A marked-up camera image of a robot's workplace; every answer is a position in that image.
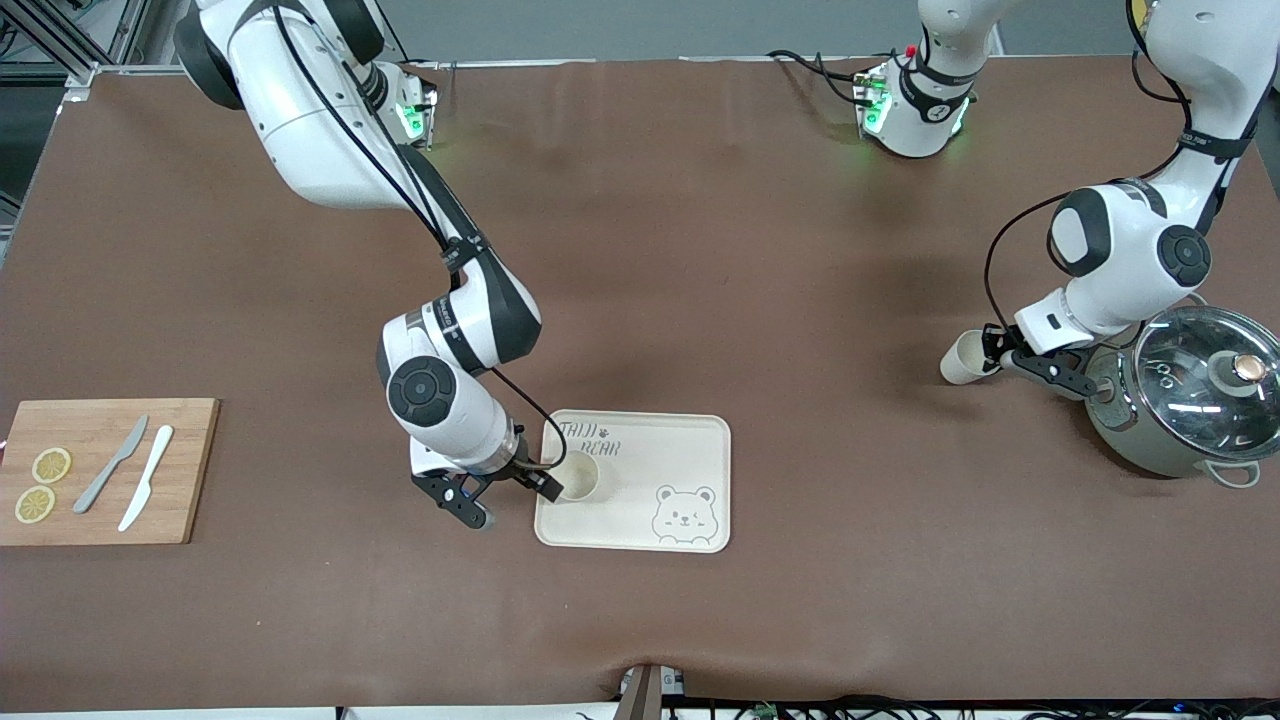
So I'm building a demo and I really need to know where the white IKEA cup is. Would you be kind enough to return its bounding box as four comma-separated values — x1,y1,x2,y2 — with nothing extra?
940,330,1001,387
553,450,601,502

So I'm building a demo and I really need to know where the wooden cutting board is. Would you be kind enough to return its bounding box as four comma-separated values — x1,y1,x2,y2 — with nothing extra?
0,398,221,547

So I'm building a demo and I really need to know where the black base cable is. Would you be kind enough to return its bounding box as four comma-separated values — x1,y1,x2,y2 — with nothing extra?
767,48,866,109

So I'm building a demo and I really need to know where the white plastic knife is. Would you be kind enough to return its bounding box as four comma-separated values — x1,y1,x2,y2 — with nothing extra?
118,425,175,533

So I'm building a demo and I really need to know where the cream tray with bear print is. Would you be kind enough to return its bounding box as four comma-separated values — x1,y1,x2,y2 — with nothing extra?
534,409,732,554

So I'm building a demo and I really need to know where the glass pot lid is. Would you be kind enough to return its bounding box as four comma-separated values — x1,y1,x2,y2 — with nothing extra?
1133,305,1280,461

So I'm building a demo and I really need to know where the grey plastic knife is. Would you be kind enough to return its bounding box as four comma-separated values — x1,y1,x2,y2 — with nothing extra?
73,415,150,515

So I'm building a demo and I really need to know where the grey table edge mount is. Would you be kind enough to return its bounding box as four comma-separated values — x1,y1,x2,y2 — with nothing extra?
618,663,687,720

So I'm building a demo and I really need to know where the grey-green cooking pot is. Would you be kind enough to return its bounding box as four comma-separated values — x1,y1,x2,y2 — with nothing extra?
1085,345,1263,489

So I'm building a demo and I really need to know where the aluminium frame profile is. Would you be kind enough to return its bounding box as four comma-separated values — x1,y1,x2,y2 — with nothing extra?
0,0,111,101

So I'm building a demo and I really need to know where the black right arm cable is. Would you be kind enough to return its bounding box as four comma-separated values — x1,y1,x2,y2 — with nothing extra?
270,0,569,471

